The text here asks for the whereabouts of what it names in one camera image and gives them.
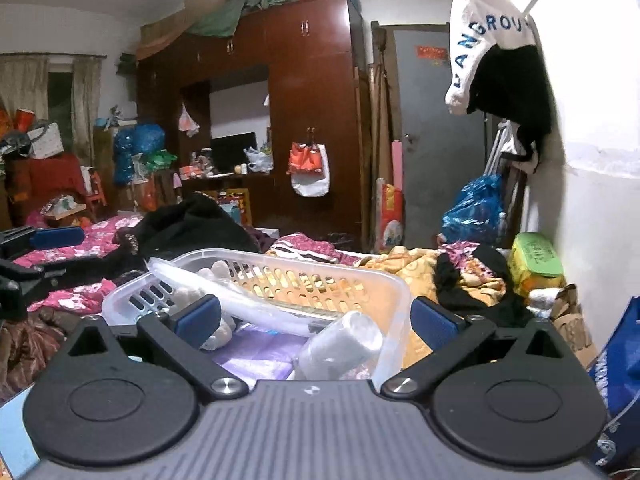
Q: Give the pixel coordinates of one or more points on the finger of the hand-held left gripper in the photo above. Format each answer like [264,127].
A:
[35,272]
[57,237]

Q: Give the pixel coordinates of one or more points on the green packet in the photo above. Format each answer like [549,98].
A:
[537,260]

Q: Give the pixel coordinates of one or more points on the green plastic bag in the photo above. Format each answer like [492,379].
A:
[160,159]

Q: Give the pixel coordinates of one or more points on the white plastic basket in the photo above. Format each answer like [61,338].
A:
[310,280]

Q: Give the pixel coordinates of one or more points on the black hanging garment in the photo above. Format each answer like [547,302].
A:
[515,95]

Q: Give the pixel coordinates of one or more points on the wooden planks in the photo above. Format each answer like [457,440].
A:
[380,125]

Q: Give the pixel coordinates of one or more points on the large blue plastic sack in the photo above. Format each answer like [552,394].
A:
[137,150]

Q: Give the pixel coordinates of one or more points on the orange white plastic bag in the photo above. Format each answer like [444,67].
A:
[309,170]

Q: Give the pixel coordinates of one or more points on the purple tissue pack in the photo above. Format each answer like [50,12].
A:
[260,355]

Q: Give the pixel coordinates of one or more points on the small white hanging bag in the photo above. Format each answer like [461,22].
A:
[188,121]

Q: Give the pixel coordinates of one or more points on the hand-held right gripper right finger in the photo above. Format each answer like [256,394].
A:
[434,322]

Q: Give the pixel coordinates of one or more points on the blue shopping bag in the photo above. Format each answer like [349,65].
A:
[620,385]

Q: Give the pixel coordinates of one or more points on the orange patterned blanket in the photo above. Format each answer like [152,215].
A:
[410,270]

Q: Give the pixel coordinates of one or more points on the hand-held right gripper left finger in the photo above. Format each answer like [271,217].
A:
[200,319]

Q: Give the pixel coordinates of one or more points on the red white sack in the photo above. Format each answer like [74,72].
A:
[392,220]

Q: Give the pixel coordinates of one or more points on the white lettered hoodie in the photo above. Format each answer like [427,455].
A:
[472,30]

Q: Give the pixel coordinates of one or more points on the black clothing pile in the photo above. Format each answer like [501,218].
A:
[195,230]

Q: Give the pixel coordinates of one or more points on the long clear plastic bottle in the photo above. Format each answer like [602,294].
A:
[240,300]

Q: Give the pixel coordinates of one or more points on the grey door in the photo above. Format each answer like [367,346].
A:
[435,130]

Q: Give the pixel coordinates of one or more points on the green cloth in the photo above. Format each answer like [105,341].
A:
[225,17]

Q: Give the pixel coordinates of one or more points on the beige curtains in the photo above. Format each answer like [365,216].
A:
[85,105]

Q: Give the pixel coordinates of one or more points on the blue knotted plastic bag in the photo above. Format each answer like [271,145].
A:
[475,210]

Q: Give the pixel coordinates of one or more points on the brown wooden wardrobe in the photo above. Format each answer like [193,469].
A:
[310,85]

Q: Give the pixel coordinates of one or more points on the black monitor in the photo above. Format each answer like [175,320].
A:
[230,152]

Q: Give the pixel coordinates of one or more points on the black cloth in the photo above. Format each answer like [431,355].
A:
[475,285]

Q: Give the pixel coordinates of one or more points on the white plush toy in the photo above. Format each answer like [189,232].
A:
[212,330]

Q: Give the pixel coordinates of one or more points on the white plastic bag roll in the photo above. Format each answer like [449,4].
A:
[340,347]

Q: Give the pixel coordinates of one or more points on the pink floral blanket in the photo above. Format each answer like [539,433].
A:
[100,230]

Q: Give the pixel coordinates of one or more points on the red door sticker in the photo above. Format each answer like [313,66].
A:
[432,53]

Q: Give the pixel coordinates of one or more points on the pink board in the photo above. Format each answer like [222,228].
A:
[397,165]

